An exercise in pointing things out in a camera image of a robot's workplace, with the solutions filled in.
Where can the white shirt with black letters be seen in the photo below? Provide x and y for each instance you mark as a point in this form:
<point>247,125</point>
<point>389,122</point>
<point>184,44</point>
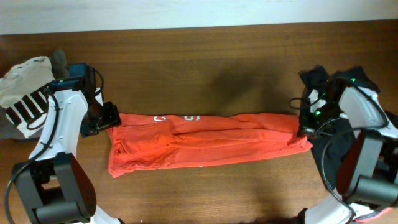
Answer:
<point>21,80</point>

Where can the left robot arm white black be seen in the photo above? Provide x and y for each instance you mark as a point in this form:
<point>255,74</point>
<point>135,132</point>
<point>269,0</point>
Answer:
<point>51,184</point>

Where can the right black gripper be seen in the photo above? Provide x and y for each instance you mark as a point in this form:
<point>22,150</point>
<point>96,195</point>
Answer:
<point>305,128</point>

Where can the orange t-shirt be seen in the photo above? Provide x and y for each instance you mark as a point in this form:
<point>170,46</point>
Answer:
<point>144,142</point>

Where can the grey folded garment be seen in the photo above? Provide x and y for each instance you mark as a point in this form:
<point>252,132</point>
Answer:
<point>59,64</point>

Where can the black garment with grey band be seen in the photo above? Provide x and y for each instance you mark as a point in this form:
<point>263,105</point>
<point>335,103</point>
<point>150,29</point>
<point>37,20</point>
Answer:
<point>329,149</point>

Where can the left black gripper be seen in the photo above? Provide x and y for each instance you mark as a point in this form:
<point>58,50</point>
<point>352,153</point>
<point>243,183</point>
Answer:
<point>113,118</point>

